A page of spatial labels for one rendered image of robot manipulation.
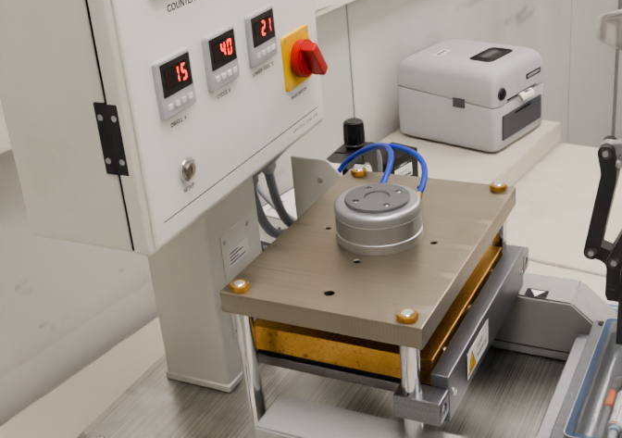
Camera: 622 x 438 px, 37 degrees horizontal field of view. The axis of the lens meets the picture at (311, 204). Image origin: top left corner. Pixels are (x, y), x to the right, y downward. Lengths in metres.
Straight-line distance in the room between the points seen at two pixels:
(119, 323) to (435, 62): 0.82
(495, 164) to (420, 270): 1.03
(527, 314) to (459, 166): 0.85
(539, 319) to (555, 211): 0.76
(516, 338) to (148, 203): 0.43
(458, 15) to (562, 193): 0.62
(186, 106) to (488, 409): 0.41
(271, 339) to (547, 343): 0.31
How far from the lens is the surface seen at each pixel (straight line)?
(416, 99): 1.90
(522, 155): 1.84
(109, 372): 1.38
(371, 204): 0.82
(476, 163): 1.81
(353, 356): 0.80
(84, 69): 0.73
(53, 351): 1.38
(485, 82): 1.80
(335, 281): 0.78
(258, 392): 0.84
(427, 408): 0.75
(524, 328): 0.99
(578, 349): 0.95
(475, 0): 2.31
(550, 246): 1.60
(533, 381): 0.97
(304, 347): 0.82
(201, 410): 0.96
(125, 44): 0.71
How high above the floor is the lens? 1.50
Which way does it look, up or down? 25 degrees down
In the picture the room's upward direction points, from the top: 6 degrees counter-clockwise
